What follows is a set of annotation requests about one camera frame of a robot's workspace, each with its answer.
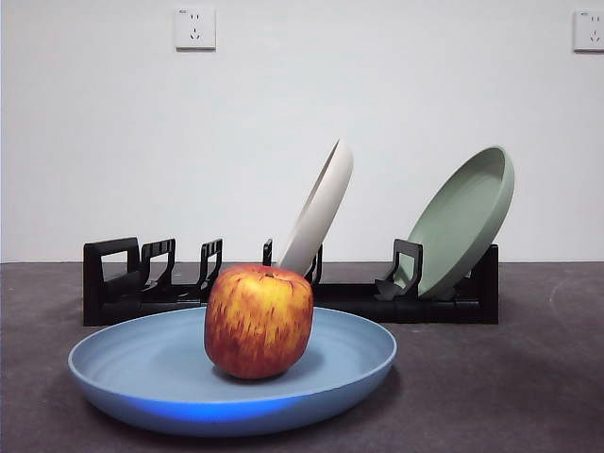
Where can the red yellow apple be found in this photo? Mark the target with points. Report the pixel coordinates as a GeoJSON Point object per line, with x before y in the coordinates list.
{"type": "Point", "coordinates": [259, 325]}

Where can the blue plate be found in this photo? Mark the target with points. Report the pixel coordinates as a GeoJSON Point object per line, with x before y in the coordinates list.
{"type": "Point", "coordinates": [141, 373]}

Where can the cream white plate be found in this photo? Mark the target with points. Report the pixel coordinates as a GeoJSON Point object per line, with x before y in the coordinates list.
{"type": "Point", "coordinates": [325, 207]}

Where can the black plate rack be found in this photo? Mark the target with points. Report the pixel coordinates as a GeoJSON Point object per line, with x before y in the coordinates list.
{"type": "Point", "coordinates": [424, 312]}

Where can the green plate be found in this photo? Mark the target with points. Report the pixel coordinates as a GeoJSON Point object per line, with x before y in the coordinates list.
{"type": "Point", "coordinates": [464, 222]}

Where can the white wall socket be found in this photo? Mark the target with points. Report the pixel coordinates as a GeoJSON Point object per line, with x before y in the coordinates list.
{"type": "Point", "coordinates": [196, 28]}
{"type": "Point", "coordinates": [590, 30]}

